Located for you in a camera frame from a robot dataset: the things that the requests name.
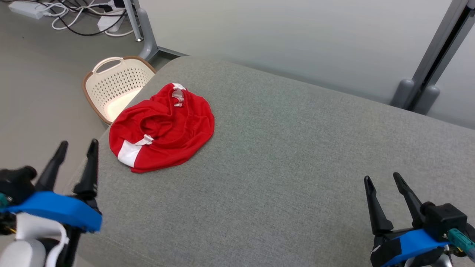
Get teal right camera connector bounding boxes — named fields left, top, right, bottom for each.
left=445, top=229, right=475, bottom=258

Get cream perforated laundry basket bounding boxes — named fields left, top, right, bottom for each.
left=82, top=56, right=157, bottom=126

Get red shorts with white stripe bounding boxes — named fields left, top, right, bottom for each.
left=109, top=83, right=215, bottom=174

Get grey metal table leg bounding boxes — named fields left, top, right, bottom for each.
left=134, top=7, right=188, bottom=62

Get white cable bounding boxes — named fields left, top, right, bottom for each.
left=42, top=2, right=98, bottom=31

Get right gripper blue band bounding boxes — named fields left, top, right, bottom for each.
left=364, top=172, right=450, bottom=267

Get thin chrome leg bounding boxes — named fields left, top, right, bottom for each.
left=124, top=0, right=144, bottom=42

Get short white power strip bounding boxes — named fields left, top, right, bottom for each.
left=97, top=9, right=127, bottom=32

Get aluminium partition post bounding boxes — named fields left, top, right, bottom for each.
left=390, top=0, right=475, bottom=115

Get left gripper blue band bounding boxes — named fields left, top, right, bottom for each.
left=0, top=139, right=103, bottom=267

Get long white power strip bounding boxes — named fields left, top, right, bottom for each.
left=8, top=1, right=51, bottom=20

